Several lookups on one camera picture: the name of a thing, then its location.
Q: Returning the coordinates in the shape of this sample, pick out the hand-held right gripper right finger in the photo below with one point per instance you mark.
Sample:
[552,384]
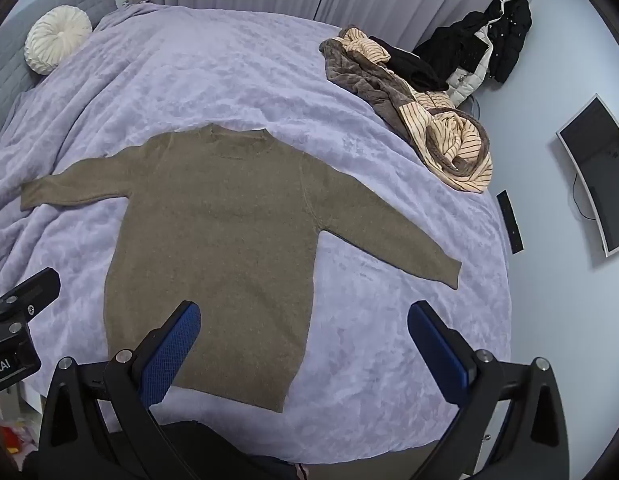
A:
[434,345]

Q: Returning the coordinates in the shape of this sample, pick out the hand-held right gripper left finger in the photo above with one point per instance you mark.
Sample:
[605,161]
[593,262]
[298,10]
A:
[172,355]

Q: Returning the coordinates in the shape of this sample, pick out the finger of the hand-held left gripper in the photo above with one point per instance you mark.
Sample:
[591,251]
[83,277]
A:
[36,290]

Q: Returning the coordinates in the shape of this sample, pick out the olive brown knit sweater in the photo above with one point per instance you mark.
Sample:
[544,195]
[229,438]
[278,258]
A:
[214,235]

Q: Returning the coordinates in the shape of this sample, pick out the red packet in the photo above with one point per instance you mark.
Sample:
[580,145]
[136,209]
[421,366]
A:
[16,440]

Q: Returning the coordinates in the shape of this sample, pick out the person's dark clothing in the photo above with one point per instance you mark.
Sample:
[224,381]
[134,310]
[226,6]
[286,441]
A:
[214,445]

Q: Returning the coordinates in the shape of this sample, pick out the black remote control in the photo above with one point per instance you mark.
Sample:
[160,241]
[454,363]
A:
[509,220]

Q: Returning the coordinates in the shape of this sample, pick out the grey quilted headboard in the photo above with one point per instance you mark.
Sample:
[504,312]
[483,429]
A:
[9,80]

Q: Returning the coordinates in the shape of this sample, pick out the striped beige brown fleece garment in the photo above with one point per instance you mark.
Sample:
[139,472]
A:
[439,125]

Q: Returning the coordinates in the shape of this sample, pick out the curved white monitor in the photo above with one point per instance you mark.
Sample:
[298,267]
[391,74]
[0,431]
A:
[594,160]

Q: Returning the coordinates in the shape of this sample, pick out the round white pleated pillow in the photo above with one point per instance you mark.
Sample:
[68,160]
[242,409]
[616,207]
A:
[56,37]

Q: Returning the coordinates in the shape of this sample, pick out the lavender plush blanket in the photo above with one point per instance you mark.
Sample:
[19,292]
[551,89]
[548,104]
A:
[189,75]

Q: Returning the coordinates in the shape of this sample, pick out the black garment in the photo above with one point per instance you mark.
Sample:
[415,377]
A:
[409,67]

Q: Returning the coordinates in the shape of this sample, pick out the black jacket with white lining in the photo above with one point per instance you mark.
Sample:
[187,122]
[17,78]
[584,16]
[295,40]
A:
[514,35]

